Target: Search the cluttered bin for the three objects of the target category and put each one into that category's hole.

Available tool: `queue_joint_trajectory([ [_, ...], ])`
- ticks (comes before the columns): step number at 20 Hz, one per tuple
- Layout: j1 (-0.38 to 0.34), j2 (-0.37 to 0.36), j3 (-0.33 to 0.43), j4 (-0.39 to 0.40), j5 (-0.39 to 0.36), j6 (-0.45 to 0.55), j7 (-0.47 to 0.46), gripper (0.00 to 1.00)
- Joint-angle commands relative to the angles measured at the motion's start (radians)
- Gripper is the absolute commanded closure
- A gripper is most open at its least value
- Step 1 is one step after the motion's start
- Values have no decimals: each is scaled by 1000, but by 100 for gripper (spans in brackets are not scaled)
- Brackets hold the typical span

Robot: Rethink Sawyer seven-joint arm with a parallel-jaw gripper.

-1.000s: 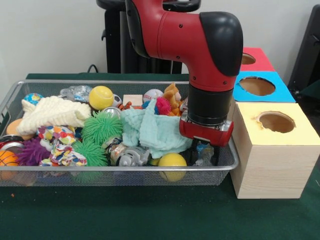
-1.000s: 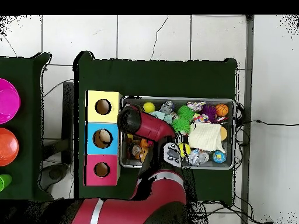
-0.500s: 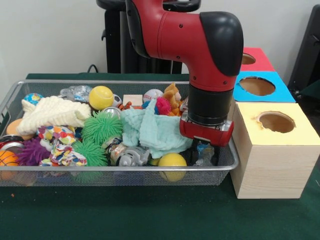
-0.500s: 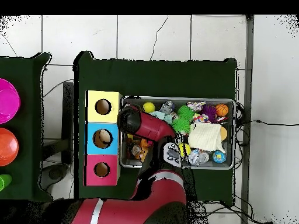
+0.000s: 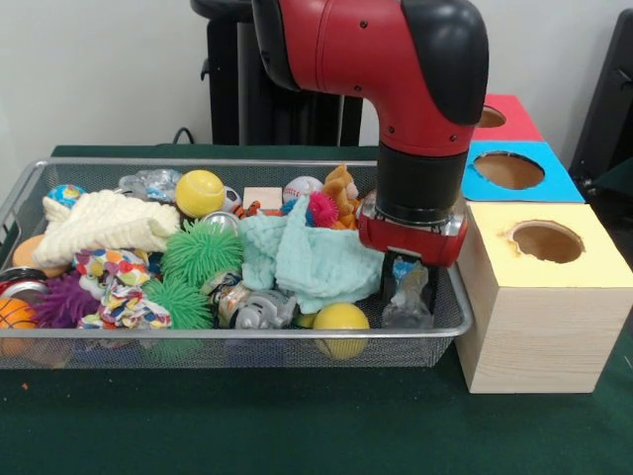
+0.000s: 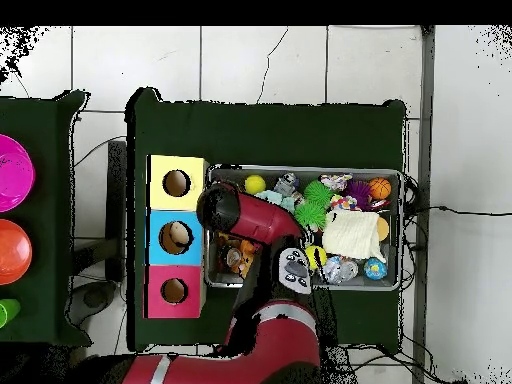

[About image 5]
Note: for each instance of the shallow mesh bin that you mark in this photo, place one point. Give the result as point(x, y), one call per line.
point(247, 353)

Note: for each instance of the wooden box with three holes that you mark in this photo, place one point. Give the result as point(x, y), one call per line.
point(544, 336)

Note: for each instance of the small orange basketball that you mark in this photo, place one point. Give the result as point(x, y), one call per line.
point(17, 314)

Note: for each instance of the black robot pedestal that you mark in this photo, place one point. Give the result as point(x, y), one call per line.
point(232, 99)

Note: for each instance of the dark green table cloth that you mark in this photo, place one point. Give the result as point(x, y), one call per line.
point(297, 425)
point(620, 178)

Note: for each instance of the mint muslin cloth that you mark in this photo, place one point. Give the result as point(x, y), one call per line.
point(321, 257)

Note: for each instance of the yellow tennis ball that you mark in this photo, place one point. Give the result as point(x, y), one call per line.
point(200, 193)

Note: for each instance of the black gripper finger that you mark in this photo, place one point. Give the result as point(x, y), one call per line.
point(431, 292)
point(387, 282)

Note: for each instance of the smooth yellow ball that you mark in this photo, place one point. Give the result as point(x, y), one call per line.
point(341, 316)

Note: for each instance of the black stand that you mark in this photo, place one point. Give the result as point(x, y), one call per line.
point(608, 99)

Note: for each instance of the green spiky rubber ball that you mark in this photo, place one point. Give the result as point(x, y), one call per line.
point(180, 304)
point(200, 252)

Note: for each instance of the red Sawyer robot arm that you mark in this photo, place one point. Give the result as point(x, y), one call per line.
point(371, 59)

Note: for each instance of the colourful patterned cloth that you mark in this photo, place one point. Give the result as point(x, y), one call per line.
point(123, 297)

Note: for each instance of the purple spiky rubber ball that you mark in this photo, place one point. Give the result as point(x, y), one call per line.
point(62, 302)

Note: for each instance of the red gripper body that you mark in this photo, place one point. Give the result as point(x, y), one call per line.
point(415, 245)

